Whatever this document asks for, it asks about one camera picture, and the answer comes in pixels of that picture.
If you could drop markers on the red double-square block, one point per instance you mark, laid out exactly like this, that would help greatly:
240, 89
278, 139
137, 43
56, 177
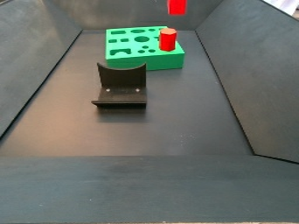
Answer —
176, 7

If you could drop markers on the green shape-sorting board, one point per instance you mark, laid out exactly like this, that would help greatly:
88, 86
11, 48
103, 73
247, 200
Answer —
133, 46

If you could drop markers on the red hexagonal prism peg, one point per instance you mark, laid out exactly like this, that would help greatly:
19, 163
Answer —
167, 38

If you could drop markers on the black curved holder stand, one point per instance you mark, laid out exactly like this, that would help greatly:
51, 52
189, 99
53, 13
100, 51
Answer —
121, 86

